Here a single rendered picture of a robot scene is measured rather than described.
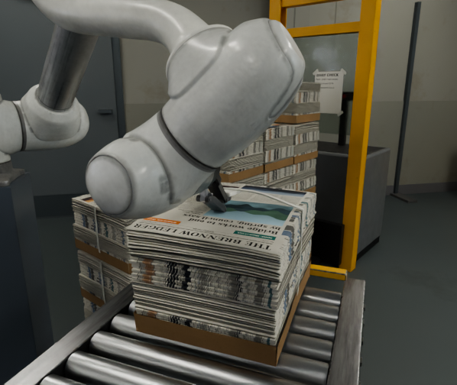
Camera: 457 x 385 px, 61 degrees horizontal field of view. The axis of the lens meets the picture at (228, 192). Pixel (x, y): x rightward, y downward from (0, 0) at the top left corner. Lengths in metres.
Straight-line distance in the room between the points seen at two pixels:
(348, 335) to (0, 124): 1.05
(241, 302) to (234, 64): 0.42
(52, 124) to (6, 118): 0.12
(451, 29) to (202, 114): 4.87
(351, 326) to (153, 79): 3.38
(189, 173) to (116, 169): 0.08
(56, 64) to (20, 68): 2.91
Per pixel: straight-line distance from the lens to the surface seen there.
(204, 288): 0.70
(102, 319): 0.89
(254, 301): 0.67
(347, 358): 0.79
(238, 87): 0.41
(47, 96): 1.22
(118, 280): 1.57
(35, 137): 1.31
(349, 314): 0.91
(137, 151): 0.44
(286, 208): 0.79
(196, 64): 0.44
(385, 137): 4.80
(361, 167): 2.67
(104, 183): 0.44
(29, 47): 4.02
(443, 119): 5.23
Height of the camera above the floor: 1.28
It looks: 16 degrees down
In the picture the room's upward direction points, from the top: straight up
